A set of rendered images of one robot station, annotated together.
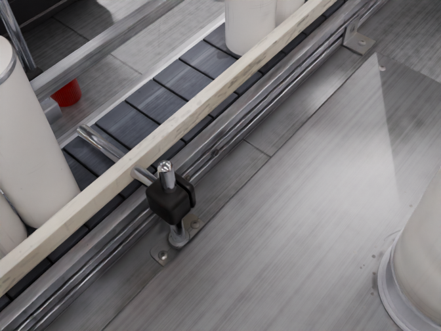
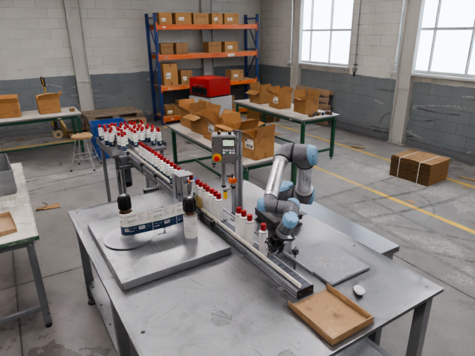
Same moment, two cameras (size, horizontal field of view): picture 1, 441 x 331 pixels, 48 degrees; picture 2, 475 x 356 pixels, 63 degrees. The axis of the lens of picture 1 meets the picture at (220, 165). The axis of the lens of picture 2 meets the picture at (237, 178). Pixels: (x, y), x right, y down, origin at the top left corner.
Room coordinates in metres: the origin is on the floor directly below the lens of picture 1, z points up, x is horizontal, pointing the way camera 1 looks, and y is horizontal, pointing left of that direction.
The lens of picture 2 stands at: (1.00, -2.12, 2.11)
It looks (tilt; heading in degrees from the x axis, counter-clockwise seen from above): 21 degrees down; 106
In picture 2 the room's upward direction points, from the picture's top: 1 degrees counter-clockwise
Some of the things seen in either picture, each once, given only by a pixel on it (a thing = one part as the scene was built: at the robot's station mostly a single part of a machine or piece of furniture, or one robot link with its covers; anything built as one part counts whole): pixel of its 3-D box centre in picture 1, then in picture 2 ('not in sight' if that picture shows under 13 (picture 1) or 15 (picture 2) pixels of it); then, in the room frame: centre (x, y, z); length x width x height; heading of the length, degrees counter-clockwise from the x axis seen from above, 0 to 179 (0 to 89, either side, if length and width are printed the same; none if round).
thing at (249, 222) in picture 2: not in sight; (249, 229); (0.50, -0.12, 0.98); 0.05 x 0.05 x 0.20
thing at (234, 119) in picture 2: not in sight; (240, 131); (-0.22, 2.31, 0.96); 0.53 x 0.45 x 0.37; 48
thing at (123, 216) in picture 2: not in sight; (126, 215); (-0.27, -0.23, 1.04); 0.09 x 0.09 x 0.29
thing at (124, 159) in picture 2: not in sight; (124, 171); (-1.26, 1.32, 0.71); 0.15 x 0.12 x 0.34; 48
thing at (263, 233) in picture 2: not in sight; (263, 239); (0.60, -0.21, 0.98); 0.05 x 0.05 x 0.20
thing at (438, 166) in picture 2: not in sight; (418, 166); (2.12, 3.91, 0.16); 0.65 x 0.54 x 0.32; 141
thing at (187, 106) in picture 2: not in sight; (191, 113); (-1.21, 3.19, 0.97); 0.45 x 0.40 x 0.37; 48
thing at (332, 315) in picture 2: not in sight; (329, 311); (1.00, -0.57, 0.85); 0.30 x 0.26 x 0.04; 138
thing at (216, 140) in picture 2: not in sight; (225, 147); (0.24, 0.24, 1.38); 0.17 x 0.10 x 0.19; 13
